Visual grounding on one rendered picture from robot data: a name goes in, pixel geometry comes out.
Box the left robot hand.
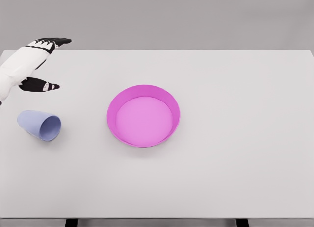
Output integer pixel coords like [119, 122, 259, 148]
[0, 37, 73, 93]

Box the lavender plastic cup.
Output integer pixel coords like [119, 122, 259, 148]
[17, 110, 61, 142]

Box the pink round plate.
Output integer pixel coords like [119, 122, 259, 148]
[106, 84, 181, 148]

